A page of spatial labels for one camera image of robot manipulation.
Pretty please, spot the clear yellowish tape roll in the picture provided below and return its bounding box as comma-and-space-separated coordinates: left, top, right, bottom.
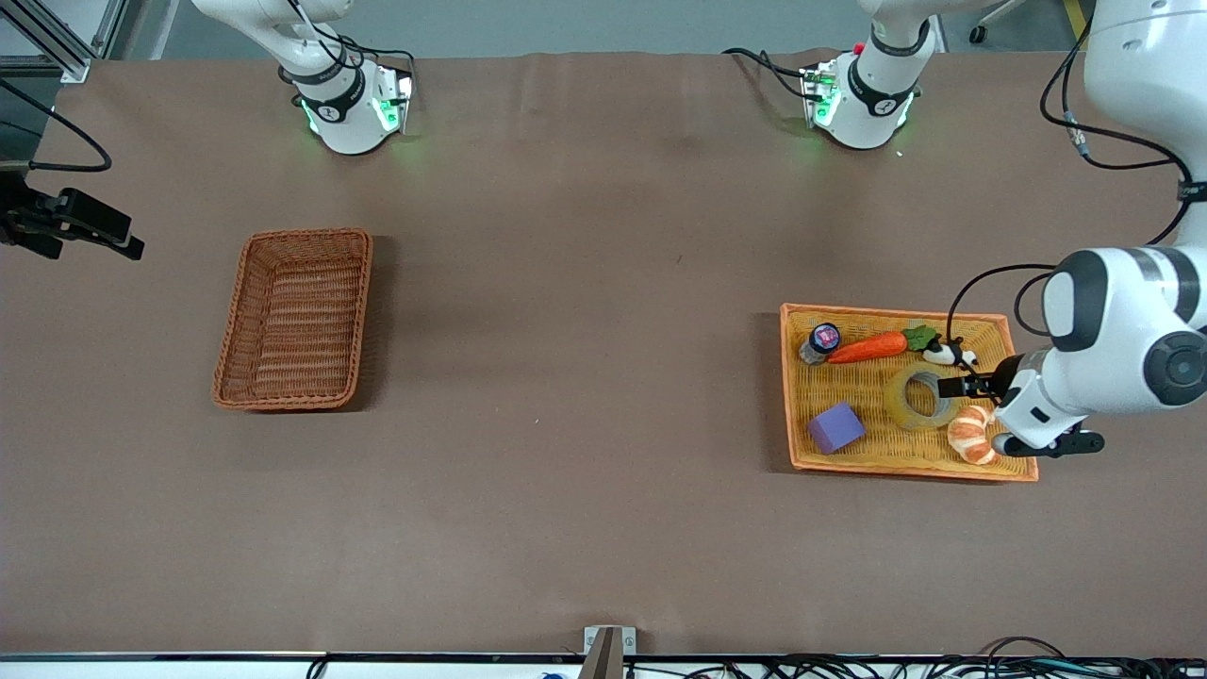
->
884, 363, 958, 432

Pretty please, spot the yellow orange wicker basket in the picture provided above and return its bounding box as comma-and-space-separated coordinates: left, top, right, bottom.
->
780, 303, 1040, 483

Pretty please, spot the brown wicker basket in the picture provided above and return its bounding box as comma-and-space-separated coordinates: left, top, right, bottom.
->
211, 227, 374, 412

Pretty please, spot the black white panda toy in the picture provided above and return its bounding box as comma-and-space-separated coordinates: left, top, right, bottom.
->
922, 338, 979, 369

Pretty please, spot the toy croissant bread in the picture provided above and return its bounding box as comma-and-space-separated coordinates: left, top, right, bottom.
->
947, 405, 1000, 466

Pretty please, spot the orange toy carrot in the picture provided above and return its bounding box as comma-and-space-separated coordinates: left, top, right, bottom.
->
827, 325, 941, 365

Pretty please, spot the purple foam block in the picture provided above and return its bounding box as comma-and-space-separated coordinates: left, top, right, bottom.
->
807, 403, 867, 455

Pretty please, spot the small jar purple lid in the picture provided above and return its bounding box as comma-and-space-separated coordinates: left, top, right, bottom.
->
800, 323, 842, 366

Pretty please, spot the chair caster leg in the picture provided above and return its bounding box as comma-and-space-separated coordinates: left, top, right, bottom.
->
968, 0, 1025, 44

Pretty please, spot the black looping cable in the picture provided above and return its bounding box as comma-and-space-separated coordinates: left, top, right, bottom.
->
0, 79, 114, 174

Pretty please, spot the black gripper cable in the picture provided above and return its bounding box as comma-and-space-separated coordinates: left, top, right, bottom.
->
1014, 272, 1055, 338
947, 263, 1057, 343

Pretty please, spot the aluminium frame profile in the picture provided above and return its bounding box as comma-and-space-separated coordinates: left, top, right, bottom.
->
0, 0, 125, 84

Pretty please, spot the long black arm cable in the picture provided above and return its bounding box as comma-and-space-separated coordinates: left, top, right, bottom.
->
1040, 14, 1197, 248

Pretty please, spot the black cable bundle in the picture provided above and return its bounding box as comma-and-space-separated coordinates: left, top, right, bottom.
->
622, 637, 1207, 679

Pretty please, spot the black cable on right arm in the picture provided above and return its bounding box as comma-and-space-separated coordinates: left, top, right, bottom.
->
283, 0, 417, 84

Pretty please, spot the black cable at arm base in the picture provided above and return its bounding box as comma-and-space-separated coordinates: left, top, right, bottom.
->
721, 47, 818, 101

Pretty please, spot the metal table bracket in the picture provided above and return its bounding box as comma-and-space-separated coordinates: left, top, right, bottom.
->
583, 625, 638, 679

